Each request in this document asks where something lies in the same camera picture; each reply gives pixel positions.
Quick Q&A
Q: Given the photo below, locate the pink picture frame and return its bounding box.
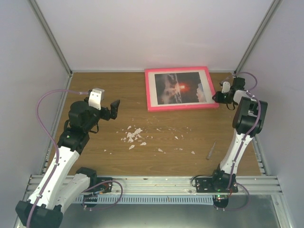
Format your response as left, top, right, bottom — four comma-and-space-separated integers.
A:
144, 66, 219, 112

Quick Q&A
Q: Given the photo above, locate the small screwdriver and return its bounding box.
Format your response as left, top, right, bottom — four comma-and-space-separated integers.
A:
206, 141, 217, 160

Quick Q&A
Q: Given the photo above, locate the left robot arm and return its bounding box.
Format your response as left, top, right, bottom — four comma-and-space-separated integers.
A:
15, 99, 120, 228

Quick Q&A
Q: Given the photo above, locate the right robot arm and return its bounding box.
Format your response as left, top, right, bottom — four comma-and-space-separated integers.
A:
210, 77, 268, 192

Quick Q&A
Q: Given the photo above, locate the sunset photo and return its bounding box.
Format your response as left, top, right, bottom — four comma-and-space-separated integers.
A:
154, 72, 207, 105

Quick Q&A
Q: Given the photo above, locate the white debris pile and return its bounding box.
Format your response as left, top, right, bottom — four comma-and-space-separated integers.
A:
120, 125, 147, 150

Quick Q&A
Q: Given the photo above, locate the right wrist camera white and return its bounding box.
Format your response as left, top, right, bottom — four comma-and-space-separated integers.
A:
220, 81, 230, 93

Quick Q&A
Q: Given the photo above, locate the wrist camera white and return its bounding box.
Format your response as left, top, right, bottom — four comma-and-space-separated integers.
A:
220, 81, 230, 93
88, 88, 105, 110

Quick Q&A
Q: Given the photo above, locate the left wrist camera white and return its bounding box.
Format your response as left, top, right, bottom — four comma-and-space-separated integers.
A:
88, 88, 105, 110

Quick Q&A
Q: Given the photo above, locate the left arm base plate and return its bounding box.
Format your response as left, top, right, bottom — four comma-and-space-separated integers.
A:
83, 177, 113, 194

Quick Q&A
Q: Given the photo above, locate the aluminium front rail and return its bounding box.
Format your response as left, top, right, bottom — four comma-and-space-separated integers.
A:
25, 174, 283, 196

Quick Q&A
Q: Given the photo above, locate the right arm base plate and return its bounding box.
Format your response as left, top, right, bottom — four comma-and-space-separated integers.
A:
190, 176, 238, 193

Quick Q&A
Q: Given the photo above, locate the grey slotted cable duct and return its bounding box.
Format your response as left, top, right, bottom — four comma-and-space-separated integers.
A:
85, 194, 213, 205

